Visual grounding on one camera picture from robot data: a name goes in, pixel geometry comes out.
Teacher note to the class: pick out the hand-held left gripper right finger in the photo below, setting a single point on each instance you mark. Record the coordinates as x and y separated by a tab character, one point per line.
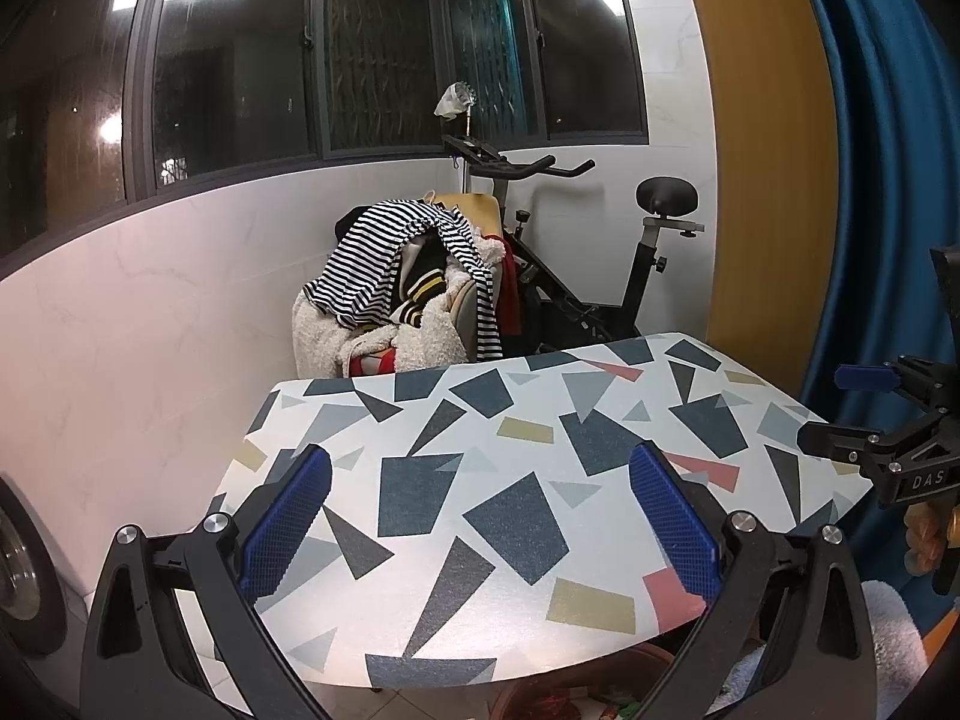
675	517

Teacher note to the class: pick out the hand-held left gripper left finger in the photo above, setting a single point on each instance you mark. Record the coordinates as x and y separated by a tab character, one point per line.
289	517

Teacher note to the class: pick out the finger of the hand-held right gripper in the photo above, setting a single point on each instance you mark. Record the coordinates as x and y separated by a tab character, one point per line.
832	439
862	376

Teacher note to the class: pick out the brown plastic basin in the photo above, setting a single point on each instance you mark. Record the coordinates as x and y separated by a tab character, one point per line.
637	664

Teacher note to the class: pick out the person's right forearm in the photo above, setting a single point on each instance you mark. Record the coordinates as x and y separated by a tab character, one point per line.
892	637

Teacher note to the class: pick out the person's right hand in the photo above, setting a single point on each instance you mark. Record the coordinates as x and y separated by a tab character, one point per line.
921	536

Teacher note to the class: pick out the light blue fleece robe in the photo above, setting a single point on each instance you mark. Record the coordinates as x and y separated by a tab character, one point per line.
742	679

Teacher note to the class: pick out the blue curtain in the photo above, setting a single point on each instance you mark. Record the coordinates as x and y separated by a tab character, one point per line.
885	165

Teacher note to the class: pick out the white fleece coat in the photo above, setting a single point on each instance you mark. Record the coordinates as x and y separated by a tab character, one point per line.
435	337

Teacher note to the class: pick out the orange wooden door panel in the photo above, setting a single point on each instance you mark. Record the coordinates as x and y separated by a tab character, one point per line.
750	165

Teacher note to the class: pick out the dark garment with yellow stripes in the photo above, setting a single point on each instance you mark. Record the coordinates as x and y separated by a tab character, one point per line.
424	289

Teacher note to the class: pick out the black exercise bike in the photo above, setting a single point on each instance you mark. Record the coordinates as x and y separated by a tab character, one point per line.
667	195

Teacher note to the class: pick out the grey washing machine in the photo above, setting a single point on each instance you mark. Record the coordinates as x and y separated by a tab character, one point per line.
19	562

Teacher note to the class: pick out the red garment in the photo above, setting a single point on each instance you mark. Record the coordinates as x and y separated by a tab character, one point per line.
510	292

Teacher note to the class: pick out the black and white striped shirt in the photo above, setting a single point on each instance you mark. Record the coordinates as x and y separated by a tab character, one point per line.
375	247

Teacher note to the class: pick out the wooden chair backrest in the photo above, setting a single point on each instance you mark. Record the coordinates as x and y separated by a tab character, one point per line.
480	211

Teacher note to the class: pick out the dark framed window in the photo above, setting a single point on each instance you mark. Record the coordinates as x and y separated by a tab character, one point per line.
225	52

